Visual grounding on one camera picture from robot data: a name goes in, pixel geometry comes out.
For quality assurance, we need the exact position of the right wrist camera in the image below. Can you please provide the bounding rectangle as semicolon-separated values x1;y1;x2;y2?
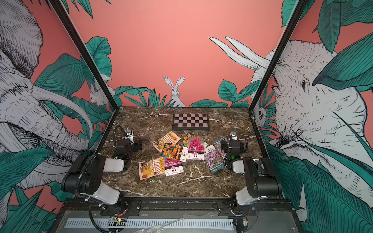
230;132;238;141

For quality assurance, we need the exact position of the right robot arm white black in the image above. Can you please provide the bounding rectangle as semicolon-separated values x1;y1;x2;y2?
220;137;282;206

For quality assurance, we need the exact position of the purple flower seed packet front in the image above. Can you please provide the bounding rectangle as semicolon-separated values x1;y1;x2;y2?
204;145;224;174

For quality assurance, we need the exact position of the purple flower seed packet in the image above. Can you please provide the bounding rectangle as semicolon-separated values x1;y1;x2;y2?
213;136;228;158
204;145;224;174

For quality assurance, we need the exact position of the left black frame post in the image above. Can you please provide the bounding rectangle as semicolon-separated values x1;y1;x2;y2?
49;0;119;111

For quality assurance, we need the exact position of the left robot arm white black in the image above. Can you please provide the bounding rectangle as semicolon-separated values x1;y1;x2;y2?
61;138;142;205

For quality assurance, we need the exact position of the black front mounting rail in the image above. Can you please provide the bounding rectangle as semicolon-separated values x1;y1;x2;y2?
58;197;295;217

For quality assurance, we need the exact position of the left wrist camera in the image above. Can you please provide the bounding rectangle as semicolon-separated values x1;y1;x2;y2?
125;130;134;144

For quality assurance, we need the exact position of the checkered chess board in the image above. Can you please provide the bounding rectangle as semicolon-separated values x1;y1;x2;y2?
172;114;210;131

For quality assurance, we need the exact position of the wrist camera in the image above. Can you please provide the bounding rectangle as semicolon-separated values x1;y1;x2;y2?
230;132;238;141
125;130;134;144

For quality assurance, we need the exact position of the white slotted vent strip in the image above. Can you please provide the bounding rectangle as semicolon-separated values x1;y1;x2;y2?
64;218;235;230

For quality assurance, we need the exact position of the pink flower seed packet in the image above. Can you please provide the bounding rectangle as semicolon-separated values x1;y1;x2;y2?
164;158;184;177
187;137;205;160

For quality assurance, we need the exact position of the sunflower shop seed packet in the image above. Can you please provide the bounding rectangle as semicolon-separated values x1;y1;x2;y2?
139;157;165;180
153;131;181;153

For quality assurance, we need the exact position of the clear plastic wrap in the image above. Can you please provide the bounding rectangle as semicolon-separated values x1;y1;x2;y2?
135;217;200;233

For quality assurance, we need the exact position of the black frame post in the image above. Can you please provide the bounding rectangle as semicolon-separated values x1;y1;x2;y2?
248;0;308;113
49;0;119;111

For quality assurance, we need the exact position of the orange marigold seed packet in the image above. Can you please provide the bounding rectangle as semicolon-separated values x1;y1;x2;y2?
161;144;188;162
182;133;195;147

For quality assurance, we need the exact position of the right black frame post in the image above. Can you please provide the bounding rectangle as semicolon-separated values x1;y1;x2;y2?
248;0;308;113

